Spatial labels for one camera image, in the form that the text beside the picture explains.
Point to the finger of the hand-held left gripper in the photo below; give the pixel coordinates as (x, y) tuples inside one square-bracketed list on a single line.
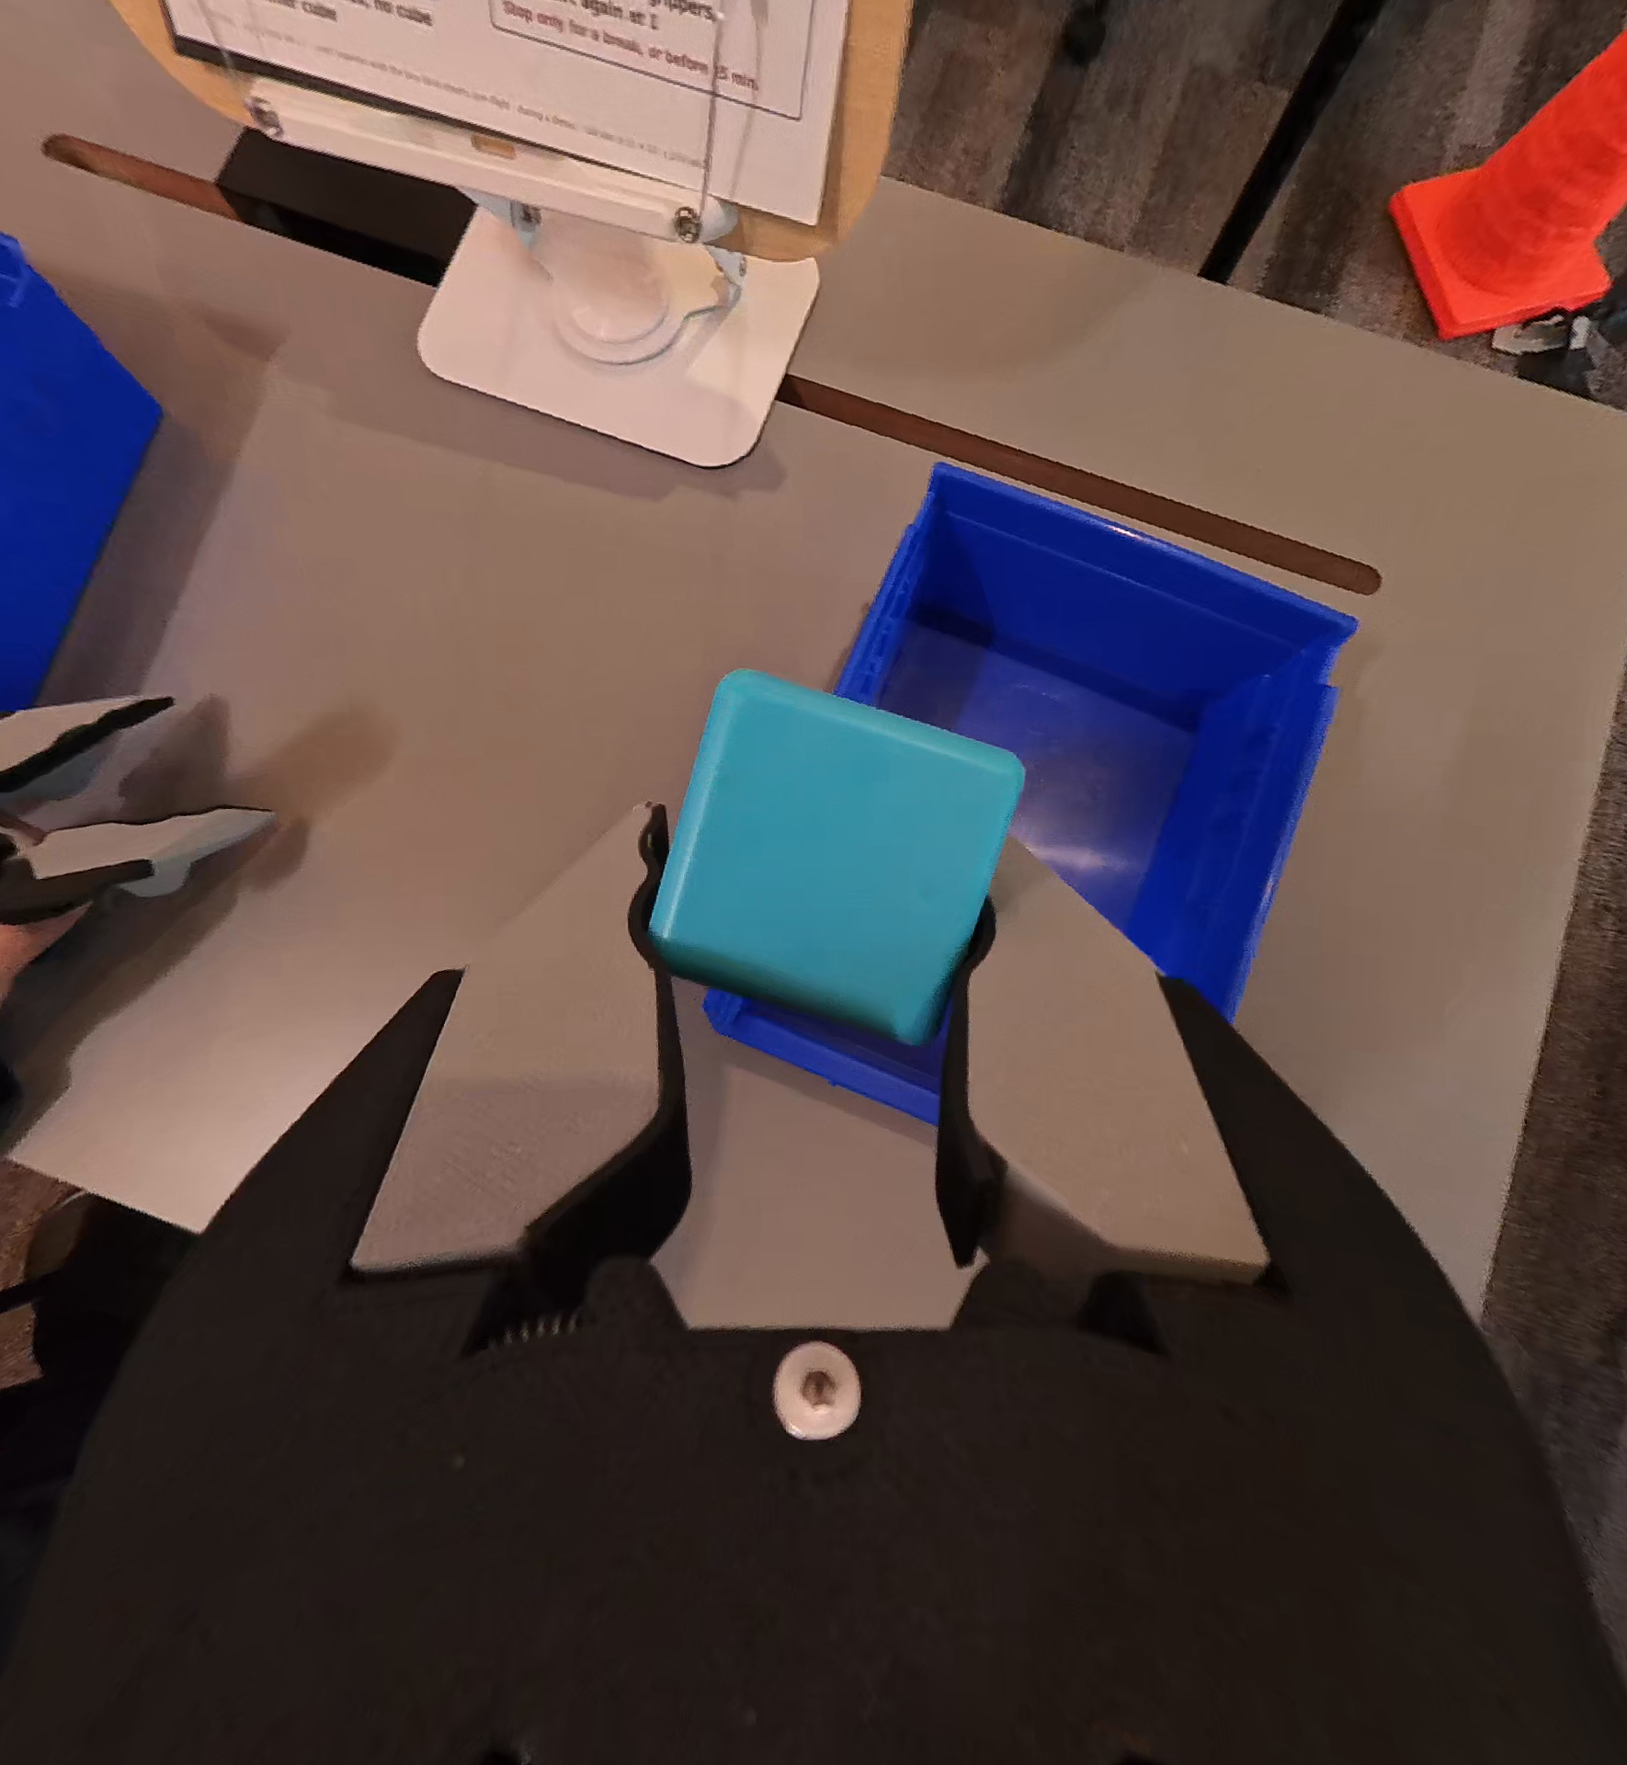
[(42, 736), (165, 839)]

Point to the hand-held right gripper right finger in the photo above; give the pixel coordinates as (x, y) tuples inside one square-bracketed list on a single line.
[(1104, 1101)]

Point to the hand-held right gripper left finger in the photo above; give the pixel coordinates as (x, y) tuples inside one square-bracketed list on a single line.
[(522, 1089)]

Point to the wide blue plastic bin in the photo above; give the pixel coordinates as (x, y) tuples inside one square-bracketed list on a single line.
[(25, 454)]

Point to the blue magnetic cube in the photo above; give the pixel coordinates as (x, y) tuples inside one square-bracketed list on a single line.
[(829, 853)]

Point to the small blue plastic bin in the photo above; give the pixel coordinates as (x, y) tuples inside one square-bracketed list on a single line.
[(1104, 649)]

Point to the white metal document stand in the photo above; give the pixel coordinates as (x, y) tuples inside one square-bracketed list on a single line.
[(702, 385)]

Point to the printed instruction sheet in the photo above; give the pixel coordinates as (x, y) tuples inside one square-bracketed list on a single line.
[(483, 56)]

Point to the orange traffic cone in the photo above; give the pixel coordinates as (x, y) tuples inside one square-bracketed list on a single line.
[(1547, 207)]

